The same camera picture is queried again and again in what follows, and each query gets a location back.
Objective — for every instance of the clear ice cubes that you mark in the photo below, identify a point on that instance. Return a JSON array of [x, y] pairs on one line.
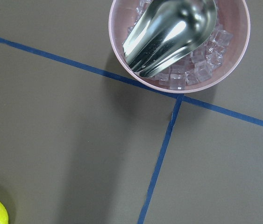
[[199, 65]]

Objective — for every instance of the pink bowl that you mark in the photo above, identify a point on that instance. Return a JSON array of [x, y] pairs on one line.
[[233, 14]]

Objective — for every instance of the metal scoop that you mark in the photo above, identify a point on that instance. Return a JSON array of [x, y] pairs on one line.
[[166, 32]]

